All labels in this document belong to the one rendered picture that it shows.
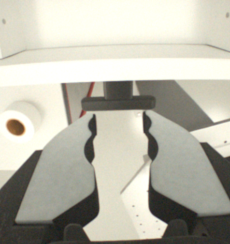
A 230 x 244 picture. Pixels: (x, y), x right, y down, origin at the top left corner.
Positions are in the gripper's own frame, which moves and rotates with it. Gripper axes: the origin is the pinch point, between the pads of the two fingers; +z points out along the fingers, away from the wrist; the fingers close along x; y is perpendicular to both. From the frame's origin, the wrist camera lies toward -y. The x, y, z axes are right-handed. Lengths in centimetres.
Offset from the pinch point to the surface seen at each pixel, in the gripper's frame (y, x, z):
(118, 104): 1.6, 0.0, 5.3
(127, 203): 37.7, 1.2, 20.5
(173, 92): 24, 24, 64
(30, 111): 8.0, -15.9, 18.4
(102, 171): 100, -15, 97
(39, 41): -4.1, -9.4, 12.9
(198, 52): -2.8, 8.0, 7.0
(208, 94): 38, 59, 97
